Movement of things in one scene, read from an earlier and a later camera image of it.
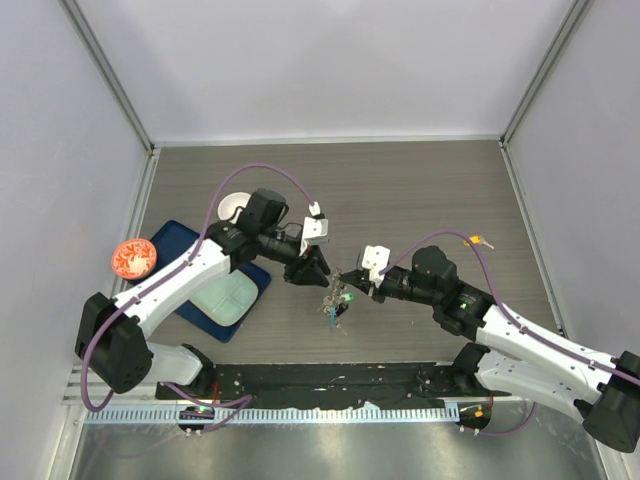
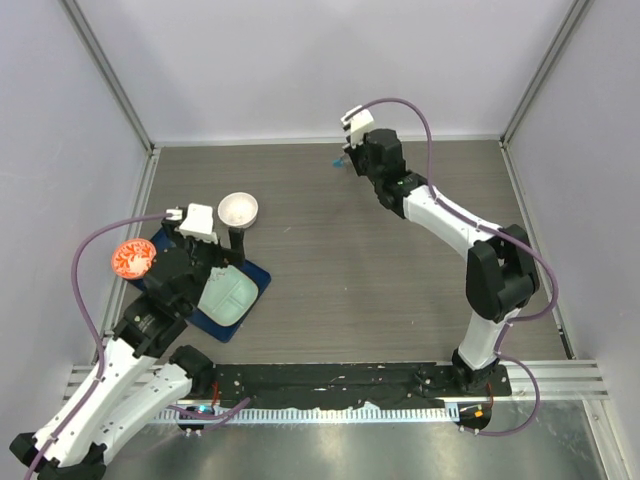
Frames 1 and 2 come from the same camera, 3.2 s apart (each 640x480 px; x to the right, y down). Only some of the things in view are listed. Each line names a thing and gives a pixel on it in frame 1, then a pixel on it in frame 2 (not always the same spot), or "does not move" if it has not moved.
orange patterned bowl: (134, 258) does not move
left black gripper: (312, 269) to (225, 255)
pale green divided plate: (227, 298) does not move
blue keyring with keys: (337, 302) to (338, 163)
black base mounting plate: (407, 384) does not move
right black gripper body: (398, 283) to (358, 159)
